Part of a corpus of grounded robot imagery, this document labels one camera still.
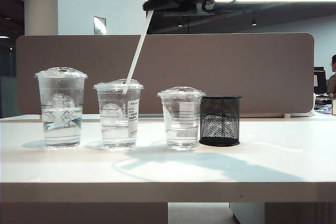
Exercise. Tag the large clear lidded plastic cup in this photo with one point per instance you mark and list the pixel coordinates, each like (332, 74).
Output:
(61, 119)

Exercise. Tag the black computer monitor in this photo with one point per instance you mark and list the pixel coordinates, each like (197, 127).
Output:
(320, 82)

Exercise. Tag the black ceiling spot lamp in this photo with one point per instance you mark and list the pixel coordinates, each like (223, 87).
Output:
(253, 22)

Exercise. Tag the black mesh pen holder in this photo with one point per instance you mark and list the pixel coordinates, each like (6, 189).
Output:
(223, 129)

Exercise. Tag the white paper straw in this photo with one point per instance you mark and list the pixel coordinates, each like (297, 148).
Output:
(139, 48)

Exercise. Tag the silver framed wall sign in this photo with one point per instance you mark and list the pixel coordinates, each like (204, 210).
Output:
(99, 26)

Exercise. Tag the person in olive shirt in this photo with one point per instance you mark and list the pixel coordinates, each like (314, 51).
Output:
(333, 85)

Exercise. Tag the small beige box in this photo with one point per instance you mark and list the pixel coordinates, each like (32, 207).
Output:
(334, 107)

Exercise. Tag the medium clear cup with label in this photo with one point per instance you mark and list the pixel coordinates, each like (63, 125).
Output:
(113, 129)

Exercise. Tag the white divider foot bracket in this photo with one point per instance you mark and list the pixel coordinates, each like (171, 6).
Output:
(287, 115)

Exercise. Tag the brown desk divider panel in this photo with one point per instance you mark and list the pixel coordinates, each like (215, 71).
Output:
(210, 58)

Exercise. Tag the small clear lidded plastic cup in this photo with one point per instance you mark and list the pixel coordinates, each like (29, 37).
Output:
(181, 132)

